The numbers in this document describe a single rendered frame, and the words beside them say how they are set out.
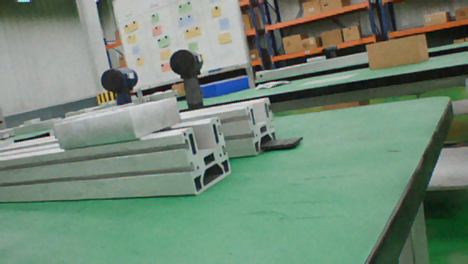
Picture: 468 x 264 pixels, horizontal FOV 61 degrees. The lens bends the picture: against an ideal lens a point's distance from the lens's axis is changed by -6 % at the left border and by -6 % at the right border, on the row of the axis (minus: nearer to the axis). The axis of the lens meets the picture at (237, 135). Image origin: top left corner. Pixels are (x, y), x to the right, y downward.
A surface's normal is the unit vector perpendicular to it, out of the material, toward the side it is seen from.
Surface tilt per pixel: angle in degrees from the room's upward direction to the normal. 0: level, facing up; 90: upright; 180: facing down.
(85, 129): 90
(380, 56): 89
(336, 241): 0
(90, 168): 90
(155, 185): 90
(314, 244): 0
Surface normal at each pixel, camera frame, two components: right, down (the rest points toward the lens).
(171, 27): -0.52, 0.23
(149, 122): 0.87, -0.11
